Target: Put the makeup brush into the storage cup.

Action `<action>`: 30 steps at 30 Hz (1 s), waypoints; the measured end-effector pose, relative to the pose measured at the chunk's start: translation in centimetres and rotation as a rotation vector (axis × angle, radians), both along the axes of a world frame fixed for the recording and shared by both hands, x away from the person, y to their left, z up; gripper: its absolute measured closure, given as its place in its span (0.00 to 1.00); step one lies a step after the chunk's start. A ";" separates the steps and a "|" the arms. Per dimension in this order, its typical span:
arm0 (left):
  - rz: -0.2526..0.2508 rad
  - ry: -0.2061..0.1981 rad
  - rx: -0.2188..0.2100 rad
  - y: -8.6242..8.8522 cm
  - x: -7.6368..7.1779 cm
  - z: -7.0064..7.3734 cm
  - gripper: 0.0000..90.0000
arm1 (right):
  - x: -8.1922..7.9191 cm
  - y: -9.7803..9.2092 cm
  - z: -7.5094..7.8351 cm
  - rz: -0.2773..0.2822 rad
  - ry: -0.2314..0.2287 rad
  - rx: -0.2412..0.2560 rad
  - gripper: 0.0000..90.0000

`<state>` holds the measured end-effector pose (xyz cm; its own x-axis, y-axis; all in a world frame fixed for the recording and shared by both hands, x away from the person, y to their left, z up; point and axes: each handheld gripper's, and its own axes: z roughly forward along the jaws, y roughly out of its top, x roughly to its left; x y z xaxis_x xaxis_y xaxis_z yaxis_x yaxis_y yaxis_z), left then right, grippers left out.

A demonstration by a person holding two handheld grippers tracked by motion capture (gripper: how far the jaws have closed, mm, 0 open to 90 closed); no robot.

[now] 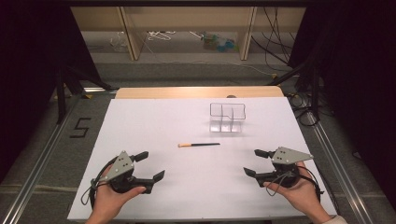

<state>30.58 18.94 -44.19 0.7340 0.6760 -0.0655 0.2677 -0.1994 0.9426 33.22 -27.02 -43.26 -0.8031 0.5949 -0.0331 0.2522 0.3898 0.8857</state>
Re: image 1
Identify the metal floor rail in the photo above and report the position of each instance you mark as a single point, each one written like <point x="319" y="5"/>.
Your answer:
<point x="34" y="177"/>
<point x="339" y="168"/>

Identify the light wooden table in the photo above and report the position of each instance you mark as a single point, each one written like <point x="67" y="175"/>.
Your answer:
<point x="186" y="92"/>

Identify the person's right hand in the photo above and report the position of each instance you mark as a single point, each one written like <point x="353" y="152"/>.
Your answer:
<point x="303" y="194"/>

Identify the light wooden shelf unit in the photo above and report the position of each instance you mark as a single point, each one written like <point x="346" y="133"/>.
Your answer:
<point x="130" y="34"/>

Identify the colourful toy pile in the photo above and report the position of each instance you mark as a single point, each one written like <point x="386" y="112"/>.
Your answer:
<point x="219" y="43"/>

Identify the white table cover sheet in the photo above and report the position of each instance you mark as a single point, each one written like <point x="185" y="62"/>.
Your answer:
<point x="186" y="186"/>

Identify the clear plastic bag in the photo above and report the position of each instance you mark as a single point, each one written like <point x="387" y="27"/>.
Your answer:
<point x="119" y="42"/>

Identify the black metal stand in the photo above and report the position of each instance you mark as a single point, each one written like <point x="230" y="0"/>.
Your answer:
<point x="62" y="93"/>
<point x="315" y="90"/>

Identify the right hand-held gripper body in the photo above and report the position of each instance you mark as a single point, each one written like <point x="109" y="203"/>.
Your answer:
<point x="288" y="155"/>

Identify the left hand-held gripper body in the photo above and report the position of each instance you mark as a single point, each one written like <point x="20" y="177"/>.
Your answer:
<point x="120" y="166"/>

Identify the small dark round object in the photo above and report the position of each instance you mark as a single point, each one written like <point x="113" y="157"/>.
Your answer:
<point x="231" y="96"/>

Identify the clear plastic divided organizer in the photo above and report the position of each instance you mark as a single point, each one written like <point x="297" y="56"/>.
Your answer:
<point x="226" y="124"/>

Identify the person's left hand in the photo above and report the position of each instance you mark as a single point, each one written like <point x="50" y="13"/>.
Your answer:
<point x="107" y="200"/>

